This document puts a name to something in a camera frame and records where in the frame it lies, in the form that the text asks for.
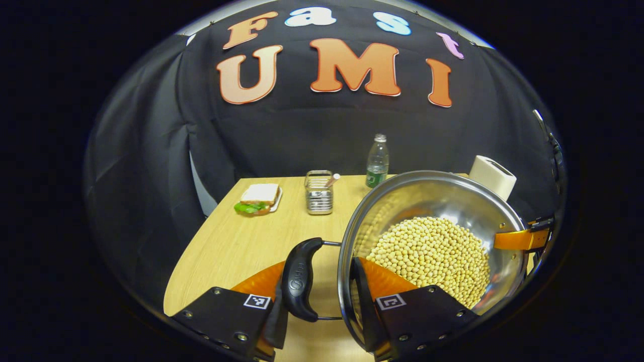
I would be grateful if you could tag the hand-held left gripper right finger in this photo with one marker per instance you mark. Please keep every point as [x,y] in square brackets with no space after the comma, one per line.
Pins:
[365,306]

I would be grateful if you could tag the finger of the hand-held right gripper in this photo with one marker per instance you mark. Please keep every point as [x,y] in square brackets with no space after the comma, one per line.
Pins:
[518,240]

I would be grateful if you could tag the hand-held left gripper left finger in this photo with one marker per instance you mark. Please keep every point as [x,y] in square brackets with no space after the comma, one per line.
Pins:
[226,317]

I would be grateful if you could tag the steel pot of beans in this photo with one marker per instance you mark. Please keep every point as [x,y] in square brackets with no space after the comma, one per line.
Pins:
[432,251]

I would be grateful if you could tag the white toaster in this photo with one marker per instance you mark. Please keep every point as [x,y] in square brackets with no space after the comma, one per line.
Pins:
[493,178]

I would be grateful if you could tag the metal mesh holder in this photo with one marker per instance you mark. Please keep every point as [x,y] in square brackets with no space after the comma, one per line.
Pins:
[319,201]

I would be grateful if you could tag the sandwich on white plate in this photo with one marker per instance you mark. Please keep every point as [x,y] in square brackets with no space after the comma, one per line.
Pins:
[259,197]

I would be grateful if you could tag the clear plastic water bottle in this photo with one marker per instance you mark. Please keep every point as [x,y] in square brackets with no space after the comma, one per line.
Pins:
[377,163]

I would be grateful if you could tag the black backdrop cloth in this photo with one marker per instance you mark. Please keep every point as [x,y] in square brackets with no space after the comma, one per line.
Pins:
[327,130]

